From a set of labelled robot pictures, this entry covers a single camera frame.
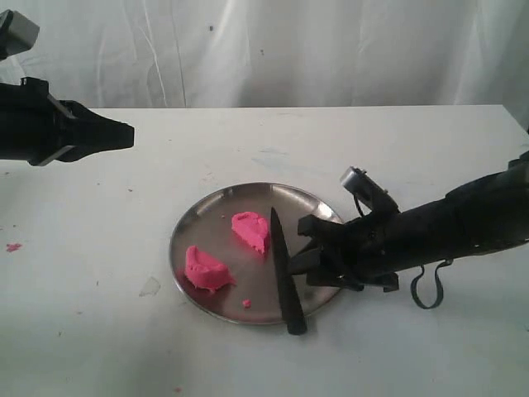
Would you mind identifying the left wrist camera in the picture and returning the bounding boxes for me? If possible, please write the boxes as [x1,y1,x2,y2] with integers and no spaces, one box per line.
[0,9,40,60]

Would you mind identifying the round stainless steel plate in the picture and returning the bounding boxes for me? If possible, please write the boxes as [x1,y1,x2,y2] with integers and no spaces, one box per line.
[170,182,342,325]

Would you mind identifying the white backdrop curtain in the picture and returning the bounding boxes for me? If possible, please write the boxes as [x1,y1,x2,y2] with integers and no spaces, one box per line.
[1,1,528,117]

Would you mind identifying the pink clay half piece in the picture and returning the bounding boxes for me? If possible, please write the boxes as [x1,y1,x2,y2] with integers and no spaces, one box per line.
[231,212,270,257]

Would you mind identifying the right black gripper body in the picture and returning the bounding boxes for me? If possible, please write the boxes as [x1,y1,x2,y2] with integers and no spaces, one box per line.
[317,210,413,292]

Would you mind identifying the black knife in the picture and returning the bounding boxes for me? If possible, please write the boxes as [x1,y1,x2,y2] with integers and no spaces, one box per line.
[270,207,307,336]

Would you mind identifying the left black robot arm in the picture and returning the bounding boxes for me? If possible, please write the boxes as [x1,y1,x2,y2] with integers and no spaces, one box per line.
[1,77,135,166]

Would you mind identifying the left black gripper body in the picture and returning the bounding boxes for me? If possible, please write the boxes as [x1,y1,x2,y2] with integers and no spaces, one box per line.
[12,77,79,166]

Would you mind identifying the pink dough crumbs on table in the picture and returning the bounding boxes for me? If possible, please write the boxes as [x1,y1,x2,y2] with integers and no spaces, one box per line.
[6,243,22,252]

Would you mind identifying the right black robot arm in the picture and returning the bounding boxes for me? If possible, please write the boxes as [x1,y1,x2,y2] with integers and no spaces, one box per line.
[288,154,528,292]

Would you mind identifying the pink clay lump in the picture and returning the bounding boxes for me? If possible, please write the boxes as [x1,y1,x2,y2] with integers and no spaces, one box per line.
[184,246,236,294]

